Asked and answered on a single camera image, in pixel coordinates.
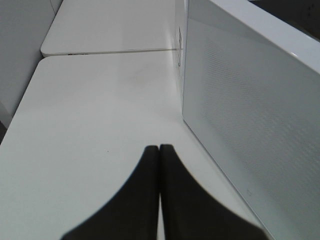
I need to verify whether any white microwave door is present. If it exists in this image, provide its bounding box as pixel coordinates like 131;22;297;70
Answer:
182;0;320;240

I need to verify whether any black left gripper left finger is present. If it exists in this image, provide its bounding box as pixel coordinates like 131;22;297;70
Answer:
62;145;160;240

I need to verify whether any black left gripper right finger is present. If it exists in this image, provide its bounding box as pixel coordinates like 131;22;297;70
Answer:
159;144;267;240

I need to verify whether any white microwave oven body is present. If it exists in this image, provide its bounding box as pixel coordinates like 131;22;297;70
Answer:
164;0;189;102

